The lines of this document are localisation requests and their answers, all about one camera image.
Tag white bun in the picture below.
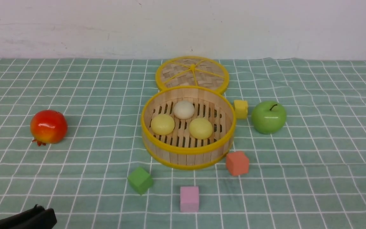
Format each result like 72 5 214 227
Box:
173 101 195 119

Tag yellow bun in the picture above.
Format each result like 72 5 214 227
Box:
189 118 214 140
151 114 175 135

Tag bamboo steamer tray yellow rims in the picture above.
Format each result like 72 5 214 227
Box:
140 86 237 170

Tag woven bamboo steamer lid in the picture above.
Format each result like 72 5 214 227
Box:
155 56 230 94

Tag yellow cube block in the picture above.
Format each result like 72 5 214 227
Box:
234 100 248 119

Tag orange cube block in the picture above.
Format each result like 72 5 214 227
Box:
225 151 250 176

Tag green cube block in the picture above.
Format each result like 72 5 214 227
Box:
127 167 153 195

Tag pink cube block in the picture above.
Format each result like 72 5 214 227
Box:
180 186 200 213

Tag green apple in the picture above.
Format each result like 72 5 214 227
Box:
251 101 287 135

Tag red pomegranate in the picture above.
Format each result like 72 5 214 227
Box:
30 110 68 146

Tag green checkered tablecloth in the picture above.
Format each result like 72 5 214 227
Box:
0 59 366 229

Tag black left gripper tip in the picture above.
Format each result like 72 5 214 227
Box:
0 204 57 229

